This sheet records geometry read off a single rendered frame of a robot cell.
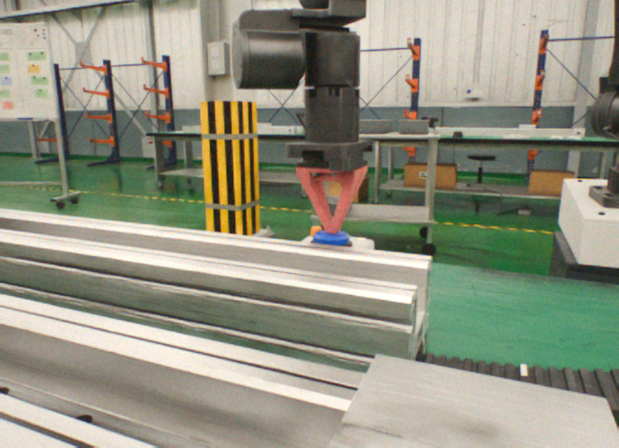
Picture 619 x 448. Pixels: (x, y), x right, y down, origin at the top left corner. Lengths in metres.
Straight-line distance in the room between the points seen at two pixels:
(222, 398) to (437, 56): 7.79
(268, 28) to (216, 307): 0.25
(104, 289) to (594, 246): 0.61
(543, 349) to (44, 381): 0.38
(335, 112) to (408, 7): 7.73
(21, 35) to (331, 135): 5.53
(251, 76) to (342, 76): 0.09
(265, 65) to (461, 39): 7.56
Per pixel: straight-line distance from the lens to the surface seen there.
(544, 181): 5.10
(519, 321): 0.50
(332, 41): 0.45
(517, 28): 7.93
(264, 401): 0.21
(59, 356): 0.29
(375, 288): 0.31
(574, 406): 0.20
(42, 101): 5.76
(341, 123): 0.45
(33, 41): 5.81
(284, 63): 0.43
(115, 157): 10.90
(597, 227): 0.71
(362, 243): 0.50
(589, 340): 0.49
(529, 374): 0.38
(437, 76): 7.91
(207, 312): 0.37
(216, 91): 3.68
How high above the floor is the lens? 0.98
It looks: 13 degrees down
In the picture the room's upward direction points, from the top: straight up
